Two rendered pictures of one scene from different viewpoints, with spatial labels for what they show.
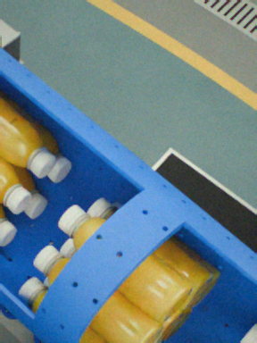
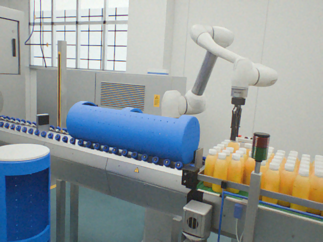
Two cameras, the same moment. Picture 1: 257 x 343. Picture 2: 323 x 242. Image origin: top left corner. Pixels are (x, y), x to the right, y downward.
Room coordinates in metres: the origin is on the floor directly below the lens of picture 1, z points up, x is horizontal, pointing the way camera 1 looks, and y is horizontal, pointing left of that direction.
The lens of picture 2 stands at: (2.28, 0.07, 1.46)
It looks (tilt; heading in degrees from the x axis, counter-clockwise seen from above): 10 degrees down; 177
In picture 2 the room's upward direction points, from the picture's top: 4 degrees clockwise
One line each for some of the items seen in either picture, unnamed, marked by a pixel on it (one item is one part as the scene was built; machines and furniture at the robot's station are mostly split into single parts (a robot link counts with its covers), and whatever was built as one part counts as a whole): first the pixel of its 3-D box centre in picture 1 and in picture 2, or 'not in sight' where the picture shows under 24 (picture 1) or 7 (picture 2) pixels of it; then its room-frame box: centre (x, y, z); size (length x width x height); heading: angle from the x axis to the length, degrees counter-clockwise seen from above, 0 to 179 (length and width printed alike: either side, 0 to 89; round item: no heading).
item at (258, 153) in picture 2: not in sight; (259, 152); (1.24, 0.53, 1.18); 0.06 x 0.06 x 0.05
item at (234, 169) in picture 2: not in sight; (234, 174); (0.96, 0.53, 0.99); 0.07 x 0.07 x 0.18
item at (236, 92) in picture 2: not in sight; (239, 92); (0.77, 0.57, 1.39); 0.09 x 0.09 x 0.06
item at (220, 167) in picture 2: not in sight; (220, 173); (0.95, 0.46, 0.99); 0.07 x 0.07 x 0.18
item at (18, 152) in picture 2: not in sight; (19, 151); (0.89, -0.55, 1.03); 0.28 x 0.28 x 0.01
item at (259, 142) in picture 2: not in sight; (260, 140); (1.24, 0.53, 1.23); 0.06 x 0.06 x 0.04
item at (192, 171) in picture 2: not in sight; (191, 177); (0.92, 0.32, 0.95); 0.10 x 0.07 x 0.10; 148
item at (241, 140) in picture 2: not in sight; (245, 145); (0.59, 0.72, 1.05); 0.20 x 0.10 x 0.10; 58
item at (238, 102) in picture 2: not in sight; (237, 105); (0.77, 0.57, 1.32); 0.08 x 0.07 x 0.09; 148
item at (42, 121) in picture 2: not in sight; (43, 124); (0.03, -0.74, 1.00); 0.10 x 0.04 x 0.15; 148
